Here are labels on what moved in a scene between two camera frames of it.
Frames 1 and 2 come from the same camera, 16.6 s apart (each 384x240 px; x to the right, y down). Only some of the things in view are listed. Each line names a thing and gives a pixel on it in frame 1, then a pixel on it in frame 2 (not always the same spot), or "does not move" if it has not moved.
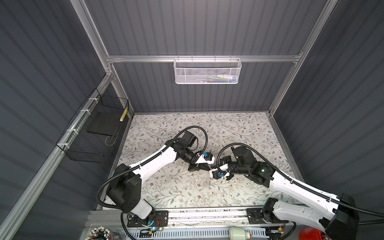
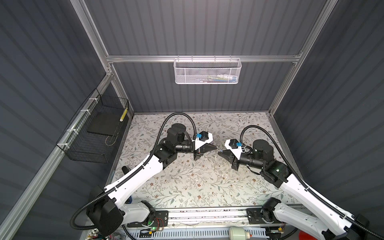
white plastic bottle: [237, 233] does not move
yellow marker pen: [122, 116] does not move
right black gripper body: [226, 159] -> [234, 161]
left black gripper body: [193, 167] -> [197, 153]
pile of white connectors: [99, 233] does not move
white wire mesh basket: [207, 71] does not move
